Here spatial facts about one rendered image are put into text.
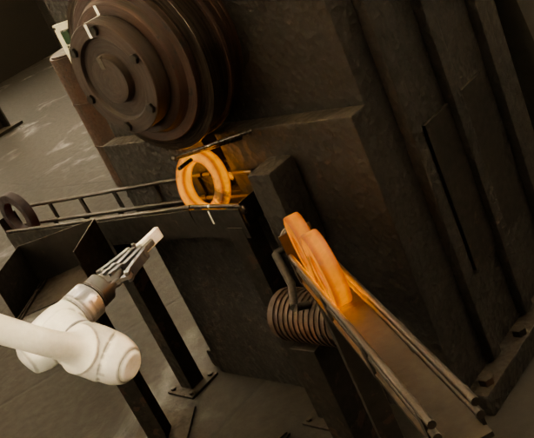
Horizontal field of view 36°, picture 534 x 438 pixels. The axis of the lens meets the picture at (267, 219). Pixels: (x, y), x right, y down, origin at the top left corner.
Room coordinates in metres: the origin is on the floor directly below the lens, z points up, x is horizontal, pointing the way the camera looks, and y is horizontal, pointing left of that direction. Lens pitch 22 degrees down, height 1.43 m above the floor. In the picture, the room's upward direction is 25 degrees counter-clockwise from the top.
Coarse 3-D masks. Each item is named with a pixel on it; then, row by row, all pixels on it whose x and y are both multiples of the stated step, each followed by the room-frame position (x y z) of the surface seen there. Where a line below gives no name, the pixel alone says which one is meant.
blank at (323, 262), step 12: (300, 240) 1.45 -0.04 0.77; (312, 240) 1.38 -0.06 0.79; (324, 240) 1.37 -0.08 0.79; (312, 252) 1.36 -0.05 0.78; (324, 252) 1.35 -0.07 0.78; (312, 264) 1.44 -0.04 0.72; (324, 264) 1.34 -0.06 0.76; (336, 264) 1.33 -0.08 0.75; (324, 276) 1.33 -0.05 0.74; (336, 276) 1.33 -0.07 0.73; (324, 288) 1.41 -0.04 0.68; (336, 288) 1.33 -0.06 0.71; (348, 288) 1.33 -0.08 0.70; (336, 300) 1.33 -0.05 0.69; (348, 300) 1.35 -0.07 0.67
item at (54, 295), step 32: (96, 224) 2.30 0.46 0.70; (32, 256) 2.37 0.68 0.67; (64, 256) 2.35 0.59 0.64; (96, 256) 2.21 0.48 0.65; (0, 288) 2.19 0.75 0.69; (32, 288) 2.33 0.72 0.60; (64, 288) 2.22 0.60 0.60; (128, 384) 2.21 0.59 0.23; (160, 416) 2.23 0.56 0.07; (192, 416) 2.26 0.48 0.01
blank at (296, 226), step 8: (288, 216) 1.57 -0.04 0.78; (296, 216) 1.55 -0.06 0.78; (288, 224) 1.54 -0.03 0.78; (296, 224) 1.52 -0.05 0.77; (304, 224) 1.52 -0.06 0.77; (288, 232) 1.60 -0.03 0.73; (296, 232) 1.51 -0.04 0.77; (304, 232) 1.50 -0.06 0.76; (296, 240) 1.52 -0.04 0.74; (296, 248) 1.59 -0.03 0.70; (304, 256) 1.50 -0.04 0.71; (304, 264) 1.56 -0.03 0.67; (312, 272) 1.49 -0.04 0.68
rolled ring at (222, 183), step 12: (192, 156) 2.09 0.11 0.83; (204, 156) 2.05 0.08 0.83; (216, 156) 2.06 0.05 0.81; (192, 168) 2.13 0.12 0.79; (216, 168) 2.02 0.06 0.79; (180, 180) 2.13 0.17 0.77; (216, 180) 2.02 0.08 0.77; (228, 180) 2.02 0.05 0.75; (180, 192) 2.13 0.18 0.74; (192, 192) 2.12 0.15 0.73; (216, 192) 2.02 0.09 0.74; (228, 192) 2.02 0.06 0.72
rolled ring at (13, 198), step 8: (8, 192) 2.88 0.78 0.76; (0, 200) 2.89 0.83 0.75; (8, 200) 2.85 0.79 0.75; (16, 200) 2.82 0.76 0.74; (24, 200) 2.83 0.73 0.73; (0, 208) 2.92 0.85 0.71; (8, 208) 2.92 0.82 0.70; (24, 208) 2.81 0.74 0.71; (8, 216) 2.91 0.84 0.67; (16, 216) 2.93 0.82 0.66; (24, 216) 2.81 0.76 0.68; (32, 216) 2.81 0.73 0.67; (16, 224) 2.91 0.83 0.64; (32, 224) 2.80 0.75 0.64; (16, 232) 2.91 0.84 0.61
